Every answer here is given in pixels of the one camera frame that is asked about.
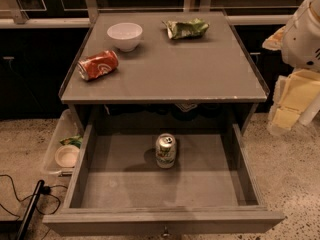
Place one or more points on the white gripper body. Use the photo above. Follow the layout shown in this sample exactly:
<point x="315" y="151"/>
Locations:
<point x="301" y="39"/>

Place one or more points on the green white 7up can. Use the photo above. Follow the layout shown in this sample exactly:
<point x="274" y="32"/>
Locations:
<point x="166" y="148"/>

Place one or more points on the black bar on floor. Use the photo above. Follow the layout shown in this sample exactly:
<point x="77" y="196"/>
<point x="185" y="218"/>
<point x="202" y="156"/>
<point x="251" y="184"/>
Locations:
<point x="30" y="210"/>

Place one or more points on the white railing frame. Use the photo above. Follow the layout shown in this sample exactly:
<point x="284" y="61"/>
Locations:
<point x="83" y="7"/>

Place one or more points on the clear plastic bin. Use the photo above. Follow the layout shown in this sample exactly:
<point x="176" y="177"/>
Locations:
<point x="66" y="128"/>

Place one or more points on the white ceramic bowl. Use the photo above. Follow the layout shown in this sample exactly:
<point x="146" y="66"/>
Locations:
<point x="125" y="36"/>

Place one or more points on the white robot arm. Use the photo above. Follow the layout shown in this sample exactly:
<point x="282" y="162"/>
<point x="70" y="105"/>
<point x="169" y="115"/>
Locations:
<point x="296" y="97"/>

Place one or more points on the grey cabinet with counter top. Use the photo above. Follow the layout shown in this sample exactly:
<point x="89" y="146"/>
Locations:
<point x="212" y="69"/>

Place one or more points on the crushed red soda can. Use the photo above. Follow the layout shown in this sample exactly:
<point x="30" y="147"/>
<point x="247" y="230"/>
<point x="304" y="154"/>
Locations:
<point x="98" y="65"/>

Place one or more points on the green snack bag in bin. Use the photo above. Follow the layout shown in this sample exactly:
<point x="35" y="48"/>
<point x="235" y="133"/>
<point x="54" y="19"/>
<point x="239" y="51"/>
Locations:
<point x="74" y="140"/>

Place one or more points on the green chip bag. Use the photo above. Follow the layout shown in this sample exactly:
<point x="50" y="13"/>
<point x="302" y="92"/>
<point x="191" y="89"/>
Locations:
<point x="194" y="28"/>

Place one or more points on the metal drawer knob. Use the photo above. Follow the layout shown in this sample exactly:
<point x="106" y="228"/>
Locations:
<point x="165" y="233"/>

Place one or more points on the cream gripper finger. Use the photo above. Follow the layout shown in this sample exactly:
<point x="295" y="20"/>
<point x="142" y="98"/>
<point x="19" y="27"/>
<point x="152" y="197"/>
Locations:
<point x="292" y="97"/>
<point x="274" y="42"/>

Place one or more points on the small white bowl in bin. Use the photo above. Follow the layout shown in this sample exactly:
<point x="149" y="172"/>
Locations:
<point x="66" y="156"/>

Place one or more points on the open grey top drawer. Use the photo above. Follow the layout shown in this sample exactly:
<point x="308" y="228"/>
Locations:
<point x="118" y="189"/>

